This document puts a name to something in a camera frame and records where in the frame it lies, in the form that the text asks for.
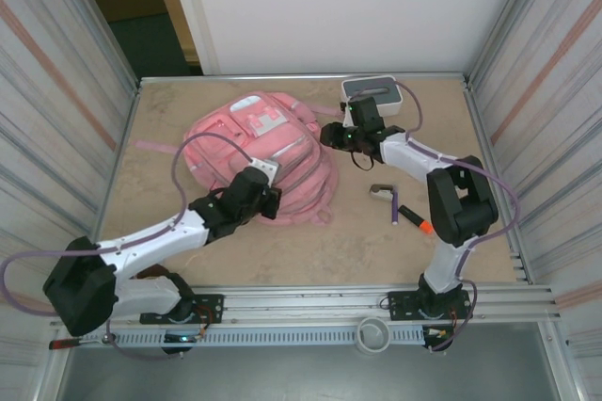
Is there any pink backpack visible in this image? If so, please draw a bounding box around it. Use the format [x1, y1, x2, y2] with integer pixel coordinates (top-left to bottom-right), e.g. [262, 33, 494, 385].
[134, 89, 347, 227]

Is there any purple marker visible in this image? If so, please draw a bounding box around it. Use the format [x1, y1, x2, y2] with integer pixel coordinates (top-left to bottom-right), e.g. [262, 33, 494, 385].
[390, 186, 402, 227]

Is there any black orange highlighter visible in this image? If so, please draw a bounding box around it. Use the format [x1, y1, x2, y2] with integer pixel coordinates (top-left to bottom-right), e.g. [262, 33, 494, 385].
[398, 205, 434, 235]

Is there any white grey tissue box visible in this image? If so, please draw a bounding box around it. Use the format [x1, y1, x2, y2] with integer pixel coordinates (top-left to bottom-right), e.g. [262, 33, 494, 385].
[341, 74, 404, 118]

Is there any grey tape roll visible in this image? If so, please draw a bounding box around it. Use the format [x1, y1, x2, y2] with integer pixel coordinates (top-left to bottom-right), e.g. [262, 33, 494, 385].
[356, 316, 391, 354]

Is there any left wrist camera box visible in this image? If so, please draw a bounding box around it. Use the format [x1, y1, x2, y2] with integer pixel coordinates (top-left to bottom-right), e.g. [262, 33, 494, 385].
[248, 158, 282, 184]

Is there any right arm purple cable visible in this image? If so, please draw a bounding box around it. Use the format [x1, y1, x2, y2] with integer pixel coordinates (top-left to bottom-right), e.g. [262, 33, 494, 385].
[350, 80, 521, 353]

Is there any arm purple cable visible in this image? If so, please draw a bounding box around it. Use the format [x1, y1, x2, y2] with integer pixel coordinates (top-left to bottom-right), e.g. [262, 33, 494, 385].
[0, 132, 255, 360]
[350, 80, 521, 353]

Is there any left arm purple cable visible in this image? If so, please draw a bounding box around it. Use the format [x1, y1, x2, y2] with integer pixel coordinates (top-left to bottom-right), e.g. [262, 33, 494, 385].
[0, 132, 255, 360]

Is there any aluminium mounting rail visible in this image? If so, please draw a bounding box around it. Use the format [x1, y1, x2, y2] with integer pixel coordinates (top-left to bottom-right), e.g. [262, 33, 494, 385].
[51, 283, 563, 327]

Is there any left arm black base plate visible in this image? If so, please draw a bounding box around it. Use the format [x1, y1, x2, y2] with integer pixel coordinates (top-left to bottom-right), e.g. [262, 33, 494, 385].
[139, 294, 225, 326]

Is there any slotted grey cable duct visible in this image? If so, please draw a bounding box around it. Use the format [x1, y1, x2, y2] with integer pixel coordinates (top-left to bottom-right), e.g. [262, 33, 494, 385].
[101, 328, 457, 346]

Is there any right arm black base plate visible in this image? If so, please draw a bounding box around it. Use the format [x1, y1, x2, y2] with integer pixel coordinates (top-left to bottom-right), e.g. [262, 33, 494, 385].
[388, 288, 473, 322]

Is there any white door frame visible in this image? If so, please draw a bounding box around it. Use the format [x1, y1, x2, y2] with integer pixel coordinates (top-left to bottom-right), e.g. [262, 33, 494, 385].
[162, 0, 222, 76]

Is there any red-handled screwdriver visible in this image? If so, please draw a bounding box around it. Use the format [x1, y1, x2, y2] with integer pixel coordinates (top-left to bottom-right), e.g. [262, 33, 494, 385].
[49, 332, 119, 351]

